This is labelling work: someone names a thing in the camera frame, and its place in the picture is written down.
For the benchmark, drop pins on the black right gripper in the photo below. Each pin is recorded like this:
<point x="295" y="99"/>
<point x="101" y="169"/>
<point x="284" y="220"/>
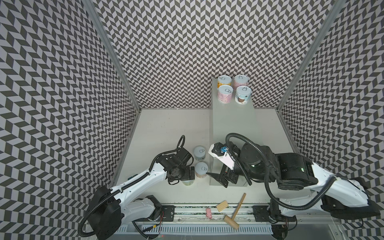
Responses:
<point x="226" y="173"/>

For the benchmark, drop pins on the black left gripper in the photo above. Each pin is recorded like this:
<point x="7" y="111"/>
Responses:
<point x="187" y="176"/>

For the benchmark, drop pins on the green labelled front can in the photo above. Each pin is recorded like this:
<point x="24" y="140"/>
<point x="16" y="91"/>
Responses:
<point x="188" y="182"/>

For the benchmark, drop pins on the pink can sideways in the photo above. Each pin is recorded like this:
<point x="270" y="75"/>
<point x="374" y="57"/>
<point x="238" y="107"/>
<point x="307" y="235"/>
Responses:
<point x="225" y="94"/>

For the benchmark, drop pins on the yellow labelled can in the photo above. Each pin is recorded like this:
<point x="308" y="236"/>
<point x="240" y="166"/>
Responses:
<point x="224" y="80"/>

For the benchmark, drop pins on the pink labelled can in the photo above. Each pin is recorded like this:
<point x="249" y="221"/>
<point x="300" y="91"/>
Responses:
<point x="240" y="81"/>

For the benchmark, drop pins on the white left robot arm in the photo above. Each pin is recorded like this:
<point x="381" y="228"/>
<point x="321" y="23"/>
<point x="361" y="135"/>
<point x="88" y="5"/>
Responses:
<point x="109" y="208"/>

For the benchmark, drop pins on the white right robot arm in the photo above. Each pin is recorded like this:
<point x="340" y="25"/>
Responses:
<point x="340" y="197"/>

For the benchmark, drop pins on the white metal cabinet counter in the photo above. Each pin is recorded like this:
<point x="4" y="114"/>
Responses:
<point x="232" y="118"/>

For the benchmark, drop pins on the orange labelled can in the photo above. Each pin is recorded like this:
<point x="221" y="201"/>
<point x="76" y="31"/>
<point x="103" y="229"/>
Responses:
<point x="201" y="170"/>

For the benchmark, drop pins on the small wooden block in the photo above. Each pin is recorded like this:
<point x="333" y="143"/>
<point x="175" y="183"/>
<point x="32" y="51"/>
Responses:
<point x="222" y="206"/>

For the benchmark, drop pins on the pink eraser block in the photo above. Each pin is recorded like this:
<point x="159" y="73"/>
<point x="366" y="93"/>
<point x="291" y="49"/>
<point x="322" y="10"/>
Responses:
<point x="209" y="213"/>

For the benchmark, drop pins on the wooden mallet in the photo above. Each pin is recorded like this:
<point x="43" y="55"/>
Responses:
<point x="231" y="220"/>

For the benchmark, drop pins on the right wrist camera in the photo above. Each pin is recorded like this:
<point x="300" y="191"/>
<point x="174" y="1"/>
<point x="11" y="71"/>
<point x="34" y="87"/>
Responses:
<point x="220" y="151"/>

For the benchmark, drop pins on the aluminium front rail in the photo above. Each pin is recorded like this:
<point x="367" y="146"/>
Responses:
<point x="195" y="214"/>

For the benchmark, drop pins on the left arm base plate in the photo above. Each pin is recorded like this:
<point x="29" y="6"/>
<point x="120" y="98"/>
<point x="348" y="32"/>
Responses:
<point x="167" y="213"/>

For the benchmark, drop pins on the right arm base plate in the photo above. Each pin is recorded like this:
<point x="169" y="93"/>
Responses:
<point x="266" y="213"/>

